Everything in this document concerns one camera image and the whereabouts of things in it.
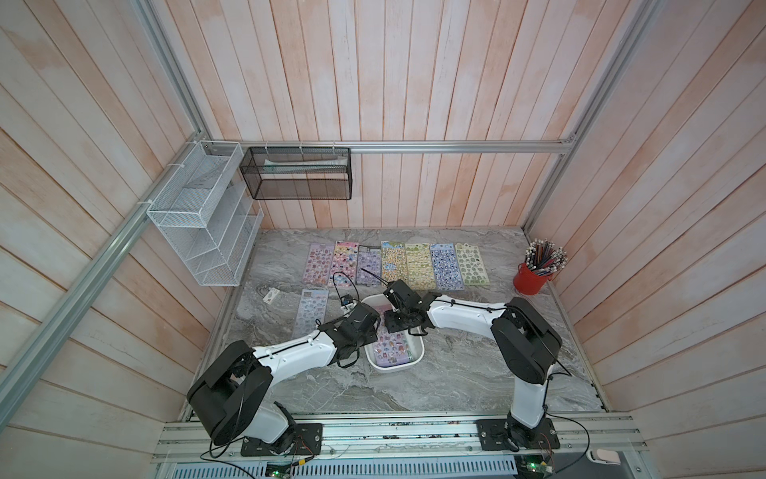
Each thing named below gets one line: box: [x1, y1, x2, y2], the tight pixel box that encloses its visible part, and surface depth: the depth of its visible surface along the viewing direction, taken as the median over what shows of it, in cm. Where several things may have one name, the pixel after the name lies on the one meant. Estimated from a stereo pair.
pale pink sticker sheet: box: [302, 243, 335, 286], surface depth 113 cm
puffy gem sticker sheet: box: [355, 244, 383, 287], surface depth 113 cm
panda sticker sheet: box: [381, 240, 407, 284], surface depth 113 cm
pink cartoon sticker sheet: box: [328, 240, 360, 287], surface depth 113 cm
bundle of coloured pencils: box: [524, 238, 568, 277], surface depth 93 cm
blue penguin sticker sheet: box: [429, 242, 465, 292], surface depth 110 cm
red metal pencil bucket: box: [513, 262, 554, 296], surface depth 103 cm
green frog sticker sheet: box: [454, 242, 490, 286], surface depth 113 cm
